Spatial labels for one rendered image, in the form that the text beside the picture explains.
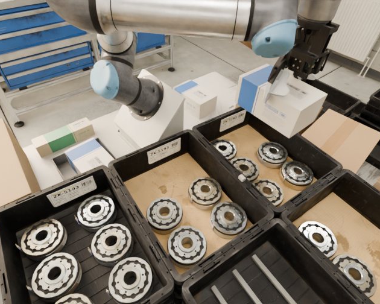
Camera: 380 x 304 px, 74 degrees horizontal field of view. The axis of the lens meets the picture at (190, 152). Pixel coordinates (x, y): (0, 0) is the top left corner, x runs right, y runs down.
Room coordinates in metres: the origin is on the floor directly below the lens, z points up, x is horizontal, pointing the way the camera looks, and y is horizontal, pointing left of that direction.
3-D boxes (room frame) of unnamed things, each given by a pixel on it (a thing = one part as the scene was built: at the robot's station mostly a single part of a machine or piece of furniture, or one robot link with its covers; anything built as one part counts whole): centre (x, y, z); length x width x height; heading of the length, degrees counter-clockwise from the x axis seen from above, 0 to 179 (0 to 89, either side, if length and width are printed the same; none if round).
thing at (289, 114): (0.61, -0.24, 1.10); 0.20 x 0.12 x 0.09; 41
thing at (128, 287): (0.19, 0.13, 0.86); 0.05 x 0.05 x 0.01
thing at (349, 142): (0.72, -0.57, 0.78); 0.30 x 0.22 x 0.16; 137
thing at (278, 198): (0.46, -0.24, 0.86); 0.10 x 0.10 x 0.01
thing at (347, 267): (0.22, -0.41, 0.86); 0.05 x 0.05 x 0.01
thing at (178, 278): (0.41, 0.01, 0.92); 0.40 x 0.30 x 0.02; 36
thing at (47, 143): (0.79, 0.55, 0.73); 0.24 x 0.06 x 0.06; 132
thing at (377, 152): (1.13, -1.10, 0.31); 0.40 x 0.30 x 0.34; 41
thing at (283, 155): (0.63, -0.29, 0.86); 0.10 x 0.10 x 0.01
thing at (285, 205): (0.58, -0.23, 0.92); 0.40 x 0.30 x 0.02; 36
